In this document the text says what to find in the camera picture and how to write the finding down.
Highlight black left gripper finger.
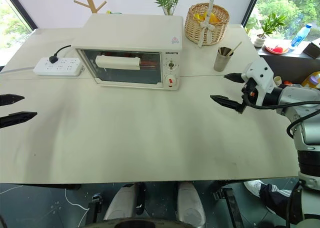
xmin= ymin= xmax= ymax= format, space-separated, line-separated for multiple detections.
xmin=0 ymin=111 xmax=38 ymax=129
xmin=0 ymin=94 xmax=25 ymax=107

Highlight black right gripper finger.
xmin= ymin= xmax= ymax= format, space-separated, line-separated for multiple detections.
xmin=210 ymin=95 xmax=247 ymax=114
xmin=224 ymin=72 xmax=243 ymax=84

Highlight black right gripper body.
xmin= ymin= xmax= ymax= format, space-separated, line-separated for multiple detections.
xmin=240 ymin=74 xmax=258 ymax=114

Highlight plate with red food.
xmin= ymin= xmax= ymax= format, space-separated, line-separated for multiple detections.
xmin=264 ymin=39 xmax=290 ymax=55

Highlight white toaster oven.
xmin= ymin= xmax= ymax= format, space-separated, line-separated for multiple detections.
xmin=74 ymin=14 xmax=184 ymax=91

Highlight metal cup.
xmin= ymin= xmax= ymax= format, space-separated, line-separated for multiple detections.
xmin=213 ymin=46 xmax=235 ymax=72

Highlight wooden stick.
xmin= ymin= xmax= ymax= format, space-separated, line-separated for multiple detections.
xmin=228 ymin=41 xmax=243 ymax=56

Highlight woven wicker basket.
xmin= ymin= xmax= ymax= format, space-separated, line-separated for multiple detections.
xmin=184 ymin=2 xmax=230 ymax=46

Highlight white power strip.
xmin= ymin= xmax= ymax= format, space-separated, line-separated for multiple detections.
xmin=33 ymin=57 xmax=84 ymax=77

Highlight yellow items in basket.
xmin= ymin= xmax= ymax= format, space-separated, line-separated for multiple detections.
xmin=193 ymin=11 xmax=223 ymax=24

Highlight yellow purple container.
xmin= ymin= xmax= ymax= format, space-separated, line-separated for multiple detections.
xmin=301 ymin=71 xmax=320 ymax=89

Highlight small potted green plant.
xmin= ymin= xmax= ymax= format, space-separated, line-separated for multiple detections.
xmin=253 ymin=12 xmax=288 ymax=48

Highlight dark brown box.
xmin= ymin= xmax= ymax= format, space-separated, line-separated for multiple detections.
xmin=302 ymin=39 xmax=320 ymax=60

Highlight blue plastic water bottle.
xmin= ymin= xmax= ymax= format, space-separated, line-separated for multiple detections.
xmin=291 ymin=23 xmax=313 ymax=50

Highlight white sneaker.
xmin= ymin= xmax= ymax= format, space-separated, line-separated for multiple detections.
xmin=243 ymin=179 xmax=264 ymax=198

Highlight dark trouser leg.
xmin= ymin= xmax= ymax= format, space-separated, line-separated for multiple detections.
xmin=258 ymin=182 xmax=301 ymax=215

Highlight white right robot leg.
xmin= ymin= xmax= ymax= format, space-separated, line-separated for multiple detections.
xmin=176 ymin=181 xmax=207 ymax=226

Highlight white robot leg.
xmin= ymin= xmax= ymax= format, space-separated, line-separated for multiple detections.
xmin=176 ymin=181 xmax=207 ymax=226
xmin=103 ymin=182 xmax=141 ymax=221

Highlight wooden coat rack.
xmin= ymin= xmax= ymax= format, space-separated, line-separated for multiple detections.
xmin=73 ymin=0 xmax=107 ymax=14

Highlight white left robot leg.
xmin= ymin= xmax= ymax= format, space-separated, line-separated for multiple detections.
xmin=103 ymin=182 xmax=141 ymax=221

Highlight dark rounded robot torso rim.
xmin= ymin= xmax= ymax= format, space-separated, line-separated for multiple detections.
xmin=84 ymin=216 xmax=208 ymax=228

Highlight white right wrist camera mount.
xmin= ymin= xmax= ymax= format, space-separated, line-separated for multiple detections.
xmin=241 ymin=57 xmax=276 ymax=106

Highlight white power strip cable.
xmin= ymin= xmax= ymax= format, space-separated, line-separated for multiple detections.
xmin=0 ymin=66 xmax=36 ymax=75

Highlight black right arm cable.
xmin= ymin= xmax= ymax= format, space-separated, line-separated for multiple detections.
xmin=241 ymin=79 xmax=320 ymax=139

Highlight black plug with cable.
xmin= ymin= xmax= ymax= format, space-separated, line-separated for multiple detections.
xmin=48 ymin=44 xmax=72 ymax=64

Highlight thin white floor wire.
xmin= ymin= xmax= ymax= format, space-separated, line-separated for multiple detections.
xmin=63 ymin=187 xmax=91 ymax=212

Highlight black table frame bracket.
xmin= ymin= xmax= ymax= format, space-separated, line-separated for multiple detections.
xmin=213 ymin=187 xmax=245 ymax=228

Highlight beige plastic door handle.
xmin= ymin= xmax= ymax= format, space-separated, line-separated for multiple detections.
xmin=94 ymin=55 xmax=141 ymax=71

